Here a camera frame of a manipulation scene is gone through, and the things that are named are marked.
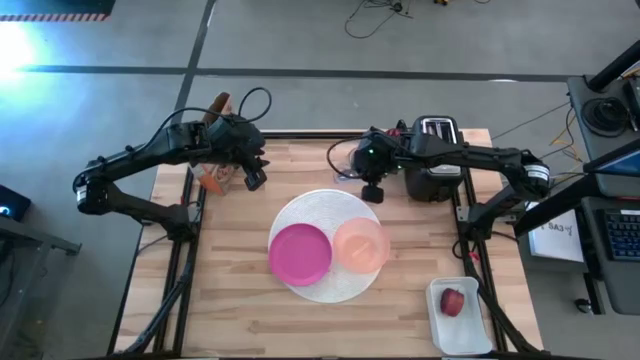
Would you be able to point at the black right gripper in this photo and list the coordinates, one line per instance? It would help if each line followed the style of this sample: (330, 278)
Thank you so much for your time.
(372, 192)

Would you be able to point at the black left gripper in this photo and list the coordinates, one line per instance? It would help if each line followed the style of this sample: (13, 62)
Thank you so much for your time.
(245, 147)

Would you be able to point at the pumpkin cereal box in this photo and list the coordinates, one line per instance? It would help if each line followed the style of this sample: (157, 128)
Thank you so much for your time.
(217, 182)

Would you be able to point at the peach plastic bowl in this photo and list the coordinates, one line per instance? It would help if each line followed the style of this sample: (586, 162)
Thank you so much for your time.
(361, 246)

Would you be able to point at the black two-slot toaster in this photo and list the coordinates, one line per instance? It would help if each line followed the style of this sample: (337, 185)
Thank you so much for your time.
(430, 187)

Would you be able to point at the pink plastic plate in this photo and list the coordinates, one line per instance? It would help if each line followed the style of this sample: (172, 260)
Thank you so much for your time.
(300, 255)

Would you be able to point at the red apple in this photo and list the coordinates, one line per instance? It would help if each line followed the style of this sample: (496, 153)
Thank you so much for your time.
(452, 302)

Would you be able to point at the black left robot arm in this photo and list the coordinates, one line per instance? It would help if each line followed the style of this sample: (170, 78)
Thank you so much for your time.
(140, 150)

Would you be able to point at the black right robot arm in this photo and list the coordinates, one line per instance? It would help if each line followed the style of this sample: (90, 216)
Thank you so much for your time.
(475, 155)

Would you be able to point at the white round woven placemat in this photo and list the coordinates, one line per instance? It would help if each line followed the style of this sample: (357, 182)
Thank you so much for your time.
(320, 210)

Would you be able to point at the white rectangular tray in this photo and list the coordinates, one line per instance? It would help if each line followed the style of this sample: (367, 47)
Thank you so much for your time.
(457, 335)

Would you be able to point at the white paper sheet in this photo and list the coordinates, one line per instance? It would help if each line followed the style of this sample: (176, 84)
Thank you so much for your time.
(555, 245)

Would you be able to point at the grey side desk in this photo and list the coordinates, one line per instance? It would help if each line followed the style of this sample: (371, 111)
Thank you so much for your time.
(575, 90)

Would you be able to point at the black caster wheel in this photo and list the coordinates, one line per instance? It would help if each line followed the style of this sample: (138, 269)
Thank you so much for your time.
(582, 306)

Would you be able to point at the grey metal stand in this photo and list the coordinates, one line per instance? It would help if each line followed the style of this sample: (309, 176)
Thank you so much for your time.
(30, 235)

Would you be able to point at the laptop computer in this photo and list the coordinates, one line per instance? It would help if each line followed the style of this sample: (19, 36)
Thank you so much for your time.
(620, 165)

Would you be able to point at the black box with blue light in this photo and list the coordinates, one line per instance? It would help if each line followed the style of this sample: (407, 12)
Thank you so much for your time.
(15, 200)

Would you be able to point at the black keyboard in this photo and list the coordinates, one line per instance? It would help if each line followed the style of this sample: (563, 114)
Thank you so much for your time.
(622, 235)

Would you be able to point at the striped hazard floor mat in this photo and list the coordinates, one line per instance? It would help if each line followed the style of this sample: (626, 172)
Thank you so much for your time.
(50, 6)

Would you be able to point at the black pole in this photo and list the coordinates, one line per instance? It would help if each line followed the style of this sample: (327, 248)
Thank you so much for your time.
(615, 67)

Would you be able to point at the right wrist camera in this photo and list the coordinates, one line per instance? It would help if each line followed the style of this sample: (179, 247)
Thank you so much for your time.
(370, 150)

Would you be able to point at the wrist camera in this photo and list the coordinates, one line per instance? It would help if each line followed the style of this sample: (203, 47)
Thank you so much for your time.
(370, 150)
(220, 129)

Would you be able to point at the black table frame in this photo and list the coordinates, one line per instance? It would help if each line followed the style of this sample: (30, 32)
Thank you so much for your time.
(300, 134)

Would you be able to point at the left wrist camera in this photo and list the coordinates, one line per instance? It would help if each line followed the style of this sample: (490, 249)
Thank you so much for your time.
(220, 129)

